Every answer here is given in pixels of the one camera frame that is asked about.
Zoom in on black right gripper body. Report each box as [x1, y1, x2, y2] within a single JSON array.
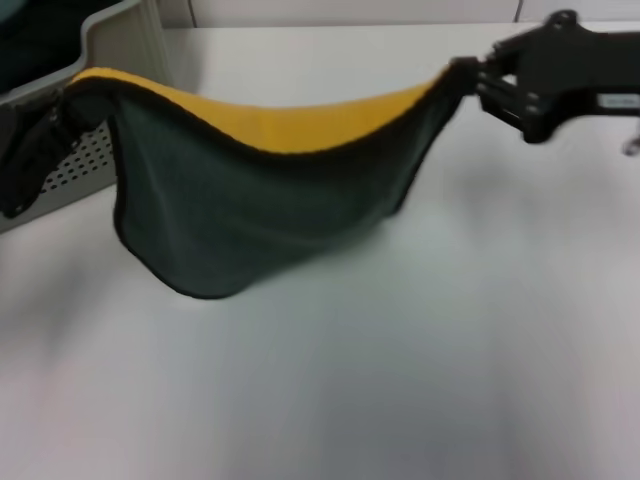
[[513, 9, 640, 145]]

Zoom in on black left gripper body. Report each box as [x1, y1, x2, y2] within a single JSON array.
[[0, 107, 64, 220]]

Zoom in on yellow and dark green towel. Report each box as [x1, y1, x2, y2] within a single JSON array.
[[63, 63, 479, 301]]

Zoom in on grey perforated storage box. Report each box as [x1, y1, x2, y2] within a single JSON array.
[[0, 0, 170, 234]]

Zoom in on dark towels pile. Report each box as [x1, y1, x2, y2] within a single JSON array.
[[0, 0, 87, 97]]

